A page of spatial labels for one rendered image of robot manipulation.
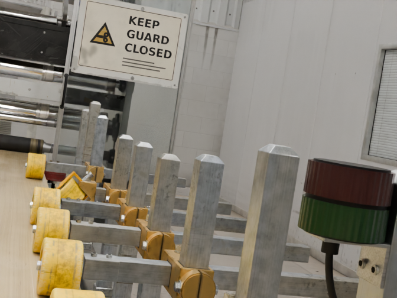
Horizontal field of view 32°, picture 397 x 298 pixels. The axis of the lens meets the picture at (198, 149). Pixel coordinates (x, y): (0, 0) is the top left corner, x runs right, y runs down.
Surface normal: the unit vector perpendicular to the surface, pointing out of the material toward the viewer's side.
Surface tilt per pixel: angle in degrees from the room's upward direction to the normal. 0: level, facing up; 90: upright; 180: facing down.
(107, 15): 90
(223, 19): 90
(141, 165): 90
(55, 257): 59
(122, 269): 90
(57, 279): 103
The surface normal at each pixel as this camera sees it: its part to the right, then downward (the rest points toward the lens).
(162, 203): 0.26, 0.09
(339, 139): -0.95, -0.13
